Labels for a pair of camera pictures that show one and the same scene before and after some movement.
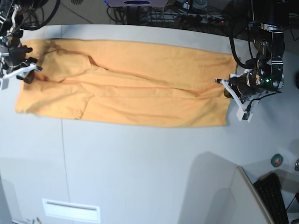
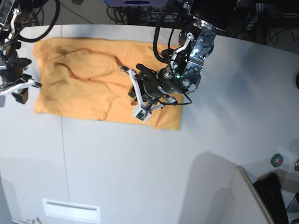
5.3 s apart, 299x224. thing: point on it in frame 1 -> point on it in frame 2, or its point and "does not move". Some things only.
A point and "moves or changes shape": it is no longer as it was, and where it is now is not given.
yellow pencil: x=39 y=221 does not move
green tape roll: x=276 y=160 does not move
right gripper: x=247 y=83 -> x=154 y=85
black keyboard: x=268 y=188 does not move
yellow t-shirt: x=126 y=82 moves or changes shape
